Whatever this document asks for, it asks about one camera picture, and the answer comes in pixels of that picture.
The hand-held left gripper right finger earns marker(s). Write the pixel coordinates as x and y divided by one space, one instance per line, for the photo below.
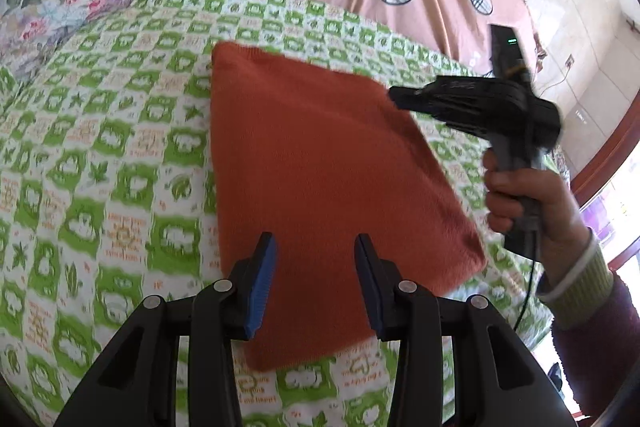
370 292

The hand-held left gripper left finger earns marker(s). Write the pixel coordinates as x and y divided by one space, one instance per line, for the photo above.
260 287

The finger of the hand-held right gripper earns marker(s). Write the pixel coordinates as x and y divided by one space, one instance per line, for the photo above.
460 119
440 91

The orange knit sweater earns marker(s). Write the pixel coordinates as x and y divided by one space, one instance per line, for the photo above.
310 157

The person's right forearm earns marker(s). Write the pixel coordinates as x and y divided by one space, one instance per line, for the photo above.
600 322

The person's right hand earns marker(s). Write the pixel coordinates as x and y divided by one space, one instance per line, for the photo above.
550 212

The green checkered blanket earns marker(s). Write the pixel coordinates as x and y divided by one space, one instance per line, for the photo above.
110 187

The red wooden door frame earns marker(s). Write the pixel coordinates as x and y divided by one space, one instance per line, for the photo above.
610 157

